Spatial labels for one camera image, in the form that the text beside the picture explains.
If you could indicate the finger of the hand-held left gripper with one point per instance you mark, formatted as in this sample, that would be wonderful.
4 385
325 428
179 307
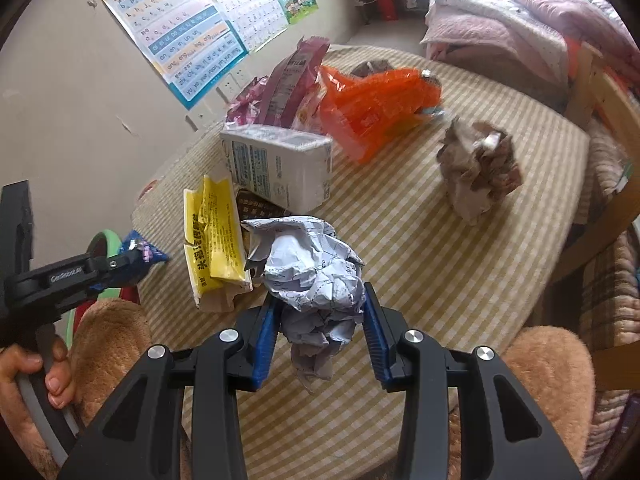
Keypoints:
115 265

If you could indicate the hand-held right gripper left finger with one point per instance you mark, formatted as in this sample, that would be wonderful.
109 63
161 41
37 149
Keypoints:
262 340

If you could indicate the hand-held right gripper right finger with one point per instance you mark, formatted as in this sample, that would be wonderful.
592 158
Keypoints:
375 340

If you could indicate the green rimmed bin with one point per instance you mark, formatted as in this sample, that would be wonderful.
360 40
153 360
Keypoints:
102 240

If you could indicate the blue foil wrapper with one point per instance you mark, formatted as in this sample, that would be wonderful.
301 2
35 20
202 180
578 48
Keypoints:
147 252

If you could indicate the white printed paper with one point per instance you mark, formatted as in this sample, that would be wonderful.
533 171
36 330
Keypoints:
310 270

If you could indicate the orange plastic bag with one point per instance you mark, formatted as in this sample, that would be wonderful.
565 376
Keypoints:
370 105

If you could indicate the maroon snack bag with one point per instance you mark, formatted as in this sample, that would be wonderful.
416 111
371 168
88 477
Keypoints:
287 80

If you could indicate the person's left forearm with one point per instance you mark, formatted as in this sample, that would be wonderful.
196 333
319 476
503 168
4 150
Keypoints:
20 445

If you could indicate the person's left hand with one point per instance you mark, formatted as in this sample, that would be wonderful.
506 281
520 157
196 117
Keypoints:
57 385

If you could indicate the person's left leg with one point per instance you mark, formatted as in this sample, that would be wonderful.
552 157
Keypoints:
110 330

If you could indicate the person's leg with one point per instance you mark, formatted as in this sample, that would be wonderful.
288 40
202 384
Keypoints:
110 330
545 375

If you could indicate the checked beige tablecloth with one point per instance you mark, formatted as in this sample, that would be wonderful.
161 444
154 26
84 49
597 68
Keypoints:
400 260

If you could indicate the yellow torn packet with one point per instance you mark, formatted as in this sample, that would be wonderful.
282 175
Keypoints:
215 240

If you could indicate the dark patterned wrapper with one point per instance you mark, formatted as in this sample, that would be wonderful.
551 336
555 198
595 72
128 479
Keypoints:
255 205

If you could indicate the white carton box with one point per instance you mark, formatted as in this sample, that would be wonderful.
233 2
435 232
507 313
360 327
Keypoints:
280 170

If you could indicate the person's right leg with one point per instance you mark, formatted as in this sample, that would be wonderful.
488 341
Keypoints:
545 375

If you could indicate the crumpled brown paper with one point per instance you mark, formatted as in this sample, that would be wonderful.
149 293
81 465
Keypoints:
475 170

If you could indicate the pink foil wrapper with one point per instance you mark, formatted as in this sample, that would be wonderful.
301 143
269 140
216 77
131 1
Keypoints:
245 105

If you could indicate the clear colourful printed packet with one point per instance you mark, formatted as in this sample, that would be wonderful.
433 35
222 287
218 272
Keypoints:
310 110

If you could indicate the plaid brown blanket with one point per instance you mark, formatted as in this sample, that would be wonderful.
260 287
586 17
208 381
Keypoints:
612 285

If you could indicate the crumpled silver wrapper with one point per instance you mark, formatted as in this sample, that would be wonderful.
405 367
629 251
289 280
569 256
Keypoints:
431 77

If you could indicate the crumpled dark grey wrapper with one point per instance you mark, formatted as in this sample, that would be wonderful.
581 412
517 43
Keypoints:
372 66

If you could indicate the folded pink quilt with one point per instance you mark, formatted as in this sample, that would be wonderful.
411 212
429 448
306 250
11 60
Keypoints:
480 30

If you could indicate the red box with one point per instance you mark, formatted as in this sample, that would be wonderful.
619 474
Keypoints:
389 6

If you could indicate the orange cloth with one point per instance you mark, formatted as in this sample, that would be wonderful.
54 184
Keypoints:
580 55

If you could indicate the pink quilted pillow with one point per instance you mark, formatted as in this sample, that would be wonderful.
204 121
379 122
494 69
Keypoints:
565 10

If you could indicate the white wall socket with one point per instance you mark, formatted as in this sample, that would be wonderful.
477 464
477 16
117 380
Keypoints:
202 115
234 87

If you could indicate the blue alphabet wall poster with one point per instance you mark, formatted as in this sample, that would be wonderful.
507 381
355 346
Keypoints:
175 25

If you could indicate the white chart wall poster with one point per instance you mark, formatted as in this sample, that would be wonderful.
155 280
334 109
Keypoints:
240 0

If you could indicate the wooden furniture frame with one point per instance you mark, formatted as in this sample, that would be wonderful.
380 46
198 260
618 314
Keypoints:
607 95

